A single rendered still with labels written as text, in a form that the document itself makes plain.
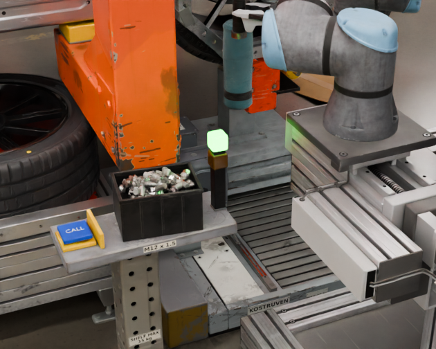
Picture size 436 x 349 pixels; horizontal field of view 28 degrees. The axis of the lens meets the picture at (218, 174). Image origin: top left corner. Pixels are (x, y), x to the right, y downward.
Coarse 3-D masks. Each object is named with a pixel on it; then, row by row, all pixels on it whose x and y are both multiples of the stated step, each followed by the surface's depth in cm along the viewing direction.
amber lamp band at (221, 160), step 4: (208, 152) 211; (208, 156) 212; (212, 156) 209; (216, 156) 209; (220, 156) 210; (224, 156) 210; (208, 160) 212; (212, 160) 210; (216, 160) 210; (220, 160) 210; (224, 160) 210; (212, 164) 210; (216, 164) 210; (220, 164) 211; (224, 164) 211; (212, 168) 211; (216, 168) 211; (220, 168) 211
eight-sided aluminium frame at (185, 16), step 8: (176, 0) 251; (184, 0) 250; (176, 8) 253; (184, 8) 252; (176, 16) 254; (184, 16) 252; (192, 16) 254; (184, 24) 254; (192, 24) 260; (200, 24) 256; (192, 32) 256; (200, 32) 257; (208, 32) 258; (208, 40) 260; (216, 40) 261; (256, 40) 271; (216, 48) 262; (256, 48) 267; (256, 56) 269
